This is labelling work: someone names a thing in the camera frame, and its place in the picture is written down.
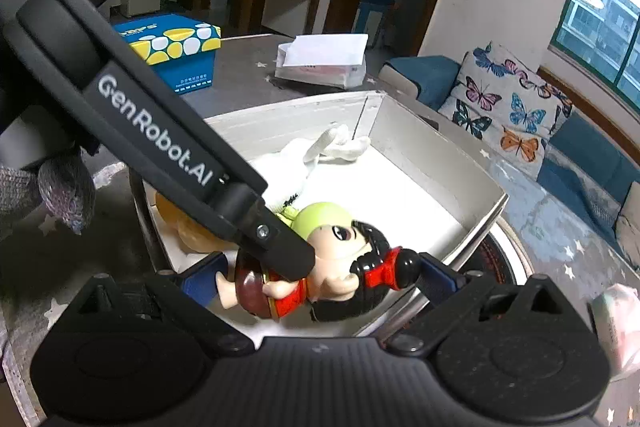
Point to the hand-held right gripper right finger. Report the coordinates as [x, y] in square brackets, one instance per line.
[442, 274]

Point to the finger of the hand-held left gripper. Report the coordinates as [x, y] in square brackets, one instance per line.
[280, 252]

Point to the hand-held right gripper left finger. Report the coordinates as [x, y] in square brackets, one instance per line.
[200, 277]

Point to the tan peanut toy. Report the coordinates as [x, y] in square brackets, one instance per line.
[195, 232]

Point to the light green round toy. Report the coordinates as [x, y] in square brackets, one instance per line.
[320, 219]

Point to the red dress doll figure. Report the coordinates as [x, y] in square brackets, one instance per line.
[340, 267]

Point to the white plush rabbit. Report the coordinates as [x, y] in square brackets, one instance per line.
[295, 167]

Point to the grey rectangular box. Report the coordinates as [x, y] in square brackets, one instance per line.
[430, 167]

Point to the person's left hand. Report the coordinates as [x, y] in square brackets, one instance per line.
[65, 192]

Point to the black round hotplate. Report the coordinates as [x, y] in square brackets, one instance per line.
[500, 262]

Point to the grey star print tablecloth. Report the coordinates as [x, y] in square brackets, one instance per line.
[545, 232]

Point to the blue yellow spotted box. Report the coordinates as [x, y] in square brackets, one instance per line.
[175, 52]

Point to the butterfly print cushion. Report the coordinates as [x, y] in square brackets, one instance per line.
[505, 112]

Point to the blue sofa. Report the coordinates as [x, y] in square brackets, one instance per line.
[590, 167]

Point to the pink white tissue pack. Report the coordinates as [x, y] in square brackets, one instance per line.
[617, 332]

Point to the grey cushion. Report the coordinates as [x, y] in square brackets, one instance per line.
[630, 232]

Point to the white paper box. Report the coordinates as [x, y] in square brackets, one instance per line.
[325, 57]

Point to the blue stool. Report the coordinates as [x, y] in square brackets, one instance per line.
[375, 17]

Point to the green framed window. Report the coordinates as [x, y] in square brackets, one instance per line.
[605, 22]

